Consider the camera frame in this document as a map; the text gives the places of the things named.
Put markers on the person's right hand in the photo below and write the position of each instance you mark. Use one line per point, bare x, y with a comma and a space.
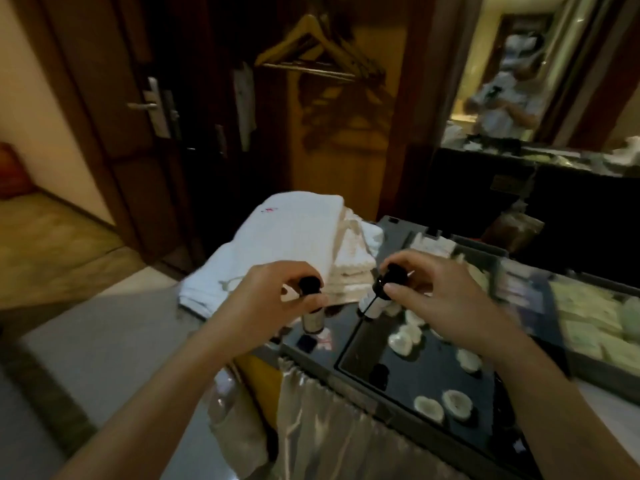
450, 299

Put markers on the person's left hand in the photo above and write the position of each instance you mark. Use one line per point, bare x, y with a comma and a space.
260, 304

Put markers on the person's right thumb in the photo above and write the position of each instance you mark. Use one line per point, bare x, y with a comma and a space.
405, 297

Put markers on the person's left thumb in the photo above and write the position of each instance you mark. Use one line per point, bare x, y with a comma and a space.
312, 302

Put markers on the small clear black-capped bottle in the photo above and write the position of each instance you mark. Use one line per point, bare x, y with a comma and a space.
312, 317

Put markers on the small white black-capped bottle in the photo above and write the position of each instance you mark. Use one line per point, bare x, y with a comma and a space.
387, 287

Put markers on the person's left forearm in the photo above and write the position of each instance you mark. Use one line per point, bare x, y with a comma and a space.
150, 414

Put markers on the person's right forearm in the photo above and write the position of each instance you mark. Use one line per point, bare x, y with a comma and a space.
555, 409

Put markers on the stack of small folded towels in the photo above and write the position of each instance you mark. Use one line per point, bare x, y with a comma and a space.
352, 264

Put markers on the large folded white towel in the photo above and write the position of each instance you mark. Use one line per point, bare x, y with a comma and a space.
295, 229

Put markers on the black glossy tray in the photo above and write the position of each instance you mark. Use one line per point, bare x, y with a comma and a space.
425, 379

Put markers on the yellow cloth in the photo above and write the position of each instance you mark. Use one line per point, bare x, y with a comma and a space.
257, 382

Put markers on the stack of white wrapped packets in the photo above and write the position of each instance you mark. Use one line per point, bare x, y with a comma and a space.
517, 292

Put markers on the scattered white round packets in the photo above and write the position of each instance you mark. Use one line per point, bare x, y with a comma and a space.
456, 404

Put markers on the brown plastic bag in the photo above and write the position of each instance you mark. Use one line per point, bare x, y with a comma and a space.
512, 227

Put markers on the silver plastic bag liner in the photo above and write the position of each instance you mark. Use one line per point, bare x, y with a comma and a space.
330, 429

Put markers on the black counter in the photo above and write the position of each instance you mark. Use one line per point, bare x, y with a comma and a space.
565, 219

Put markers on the pile of pale green packets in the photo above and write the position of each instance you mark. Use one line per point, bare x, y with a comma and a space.
595, 319

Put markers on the white hanging paper sign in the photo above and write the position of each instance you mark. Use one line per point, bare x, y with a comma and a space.
245, 104

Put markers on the wooden clothes hanger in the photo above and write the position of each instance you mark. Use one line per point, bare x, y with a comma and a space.
367, 62
300, 34

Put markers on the dark wooden door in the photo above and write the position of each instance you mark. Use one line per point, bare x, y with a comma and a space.
100, 134

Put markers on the red cushion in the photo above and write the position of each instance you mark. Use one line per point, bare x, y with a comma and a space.
11, 169

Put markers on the wall mirror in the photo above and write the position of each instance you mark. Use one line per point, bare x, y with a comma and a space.
520, 69

